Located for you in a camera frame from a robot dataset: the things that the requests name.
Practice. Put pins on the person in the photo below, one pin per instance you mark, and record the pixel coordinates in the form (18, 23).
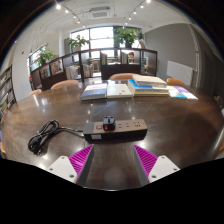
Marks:
(131, 56)

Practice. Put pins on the white ceiling air conditioner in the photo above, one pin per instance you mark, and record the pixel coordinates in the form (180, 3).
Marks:
(100, 13)

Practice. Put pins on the large blue-edged book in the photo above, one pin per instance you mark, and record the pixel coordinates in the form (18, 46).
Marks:
(146, 89)

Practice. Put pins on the large cream book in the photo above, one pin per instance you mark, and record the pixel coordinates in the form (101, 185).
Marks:
(150, 94)

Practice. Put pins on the wall bookshelf unit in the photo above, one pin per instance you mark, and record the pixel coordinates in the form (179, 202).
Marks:
(5, 90)

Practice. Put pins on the tan chairs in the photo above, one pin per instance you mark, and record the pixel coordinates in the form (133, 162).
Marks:
(65, 83)

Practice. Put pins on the black charger with red button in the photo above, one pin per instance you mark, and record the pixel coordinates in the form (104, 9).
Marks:
(108, 124)

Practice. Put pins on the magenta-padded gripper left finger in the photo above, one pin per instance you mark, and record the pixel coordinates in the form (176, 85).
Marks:
(80, 160)

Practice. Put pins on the small bushy potted plant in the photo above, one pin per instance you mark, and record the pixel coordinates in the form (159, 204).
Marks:
(45, 56)

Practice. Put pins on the blue-cover book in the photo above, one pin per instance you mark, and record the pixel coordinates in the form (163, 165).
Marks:
(95, 91)

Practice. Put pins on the large leafy potted plant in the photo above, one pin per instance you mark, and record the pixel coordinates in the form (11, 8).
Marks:
(126, 36)

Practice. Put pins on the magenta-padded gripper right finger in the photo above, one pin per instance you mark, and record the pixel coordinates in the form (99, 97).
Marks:
(146, 160)

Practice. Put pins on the colourful yellow-blue picture book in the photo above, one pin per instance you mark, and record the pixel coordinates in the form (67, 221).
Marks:
(175, 93)

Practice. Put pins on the ceiling track spotlights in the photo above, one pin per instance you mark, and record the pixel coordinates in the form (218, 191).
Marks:
(58, 6)

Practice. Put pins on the dark curved shelf unit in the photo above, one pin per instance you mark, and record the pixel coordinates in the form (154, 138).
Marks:
(116, 70)

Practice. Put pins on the large white wall radiator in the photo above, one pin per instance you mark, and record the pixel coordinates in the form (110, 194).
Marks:
(179, 71)

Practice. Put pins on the black power strip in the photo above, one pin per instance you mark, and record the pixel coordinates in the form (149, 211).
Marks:
(133, 132)

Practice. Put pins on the potted plant with drooping leaves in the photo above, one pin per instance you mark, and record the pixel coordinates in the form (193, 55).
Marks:
(78, 42)

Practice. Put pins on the thick grey-white book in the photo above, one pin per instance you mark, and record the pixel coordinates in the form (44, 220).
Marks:
(150, 80)

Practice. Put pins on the purple-cover book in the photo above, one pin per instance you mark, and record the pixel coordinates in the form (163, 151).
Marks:
(185, 91)

